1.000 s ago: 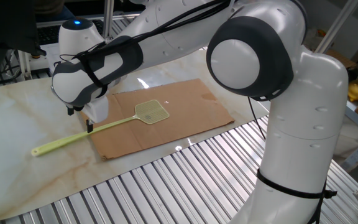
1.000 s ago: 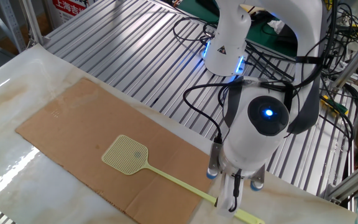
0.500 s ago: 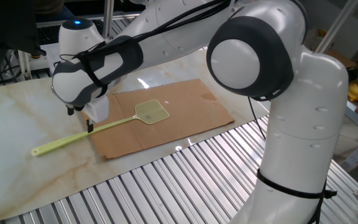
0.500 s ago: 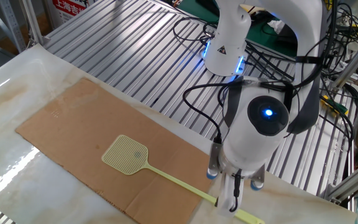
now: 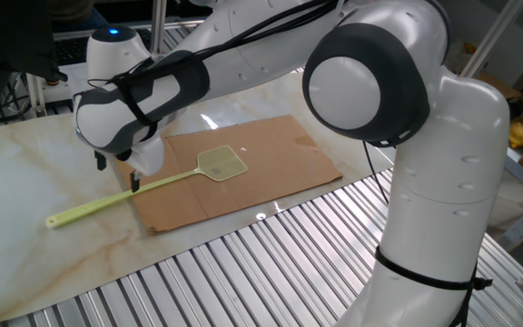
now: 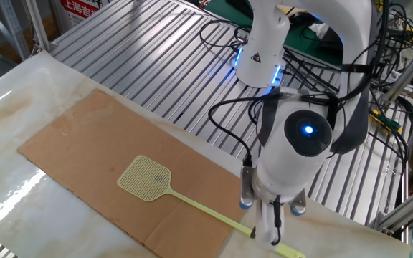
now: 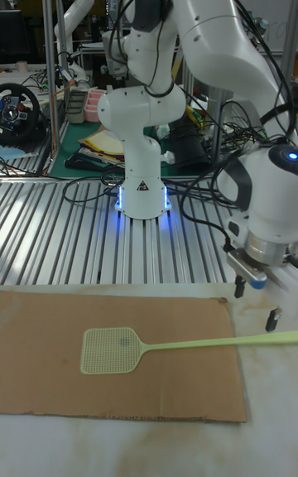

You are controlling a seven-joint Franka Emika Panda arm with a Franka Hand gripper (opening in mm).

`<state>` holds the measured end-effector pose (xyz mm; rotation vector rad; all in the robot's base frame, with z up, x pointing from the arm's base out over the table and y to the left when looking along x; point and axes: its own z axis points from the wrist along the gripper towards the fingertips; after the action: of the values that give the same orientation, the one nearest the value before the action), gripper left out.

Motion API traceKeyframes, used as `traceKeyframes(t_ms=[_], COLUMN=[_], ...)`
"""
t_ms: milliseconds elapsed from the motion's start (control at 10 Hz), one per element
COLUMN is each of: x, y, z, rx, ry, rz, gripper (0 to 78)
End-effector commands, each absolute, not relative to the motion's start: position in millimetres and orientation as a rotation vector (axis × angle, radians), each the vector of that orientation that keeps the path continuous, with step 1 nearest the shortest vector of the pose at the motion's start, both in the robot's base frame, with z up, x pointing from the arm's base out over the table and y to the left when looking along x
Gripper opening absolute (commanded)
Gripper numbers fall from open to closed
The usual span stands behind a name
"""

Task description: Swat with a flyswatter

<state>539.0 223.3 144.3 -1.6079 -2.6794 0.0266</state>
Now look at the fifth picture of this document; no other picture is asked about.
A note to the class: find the gold figurine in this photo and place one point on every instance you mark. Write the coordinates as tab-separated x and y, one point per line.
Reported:
521	132

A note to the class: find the marble pattern board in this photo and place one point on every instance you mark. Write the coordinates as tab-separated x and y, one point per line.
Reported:
39	254

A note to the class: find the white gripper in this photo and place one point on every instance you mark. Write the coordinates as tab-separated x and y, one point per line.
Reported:
149	159

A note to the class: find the brown cardboard piece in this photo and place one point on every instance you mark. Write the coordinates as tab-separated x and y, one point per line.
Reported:
500	88

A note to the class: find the person in dark clothes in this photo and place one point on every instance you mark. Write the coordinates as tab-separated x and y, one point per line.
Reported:
75	11

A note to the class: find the yellow-green plastic flyswatter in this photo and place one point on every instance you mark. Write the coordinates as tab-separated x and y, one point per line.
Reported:
223	163

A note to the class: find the stack of printed papers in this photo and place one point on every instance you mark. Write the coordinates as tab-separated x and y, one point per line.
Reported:
73	86

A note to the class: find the aluminium frame rail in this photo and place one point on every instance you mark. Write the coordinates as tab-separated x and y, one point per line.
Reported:
71	34

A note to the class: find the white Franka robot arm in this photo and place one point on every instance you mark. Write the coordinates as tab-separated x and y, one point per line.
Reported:
447	181

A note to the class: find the aluminium frame post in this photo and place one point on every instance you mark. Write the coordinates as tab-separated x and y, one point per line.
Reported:
36	95
158	22
493	38

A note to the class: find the brown cardboard sheet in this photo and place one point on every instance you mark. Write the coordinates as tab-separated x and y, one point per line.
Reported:
279	172

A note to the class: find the white plastic bag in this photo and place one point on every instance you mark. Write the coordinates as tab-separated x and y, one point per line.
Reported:
511	213

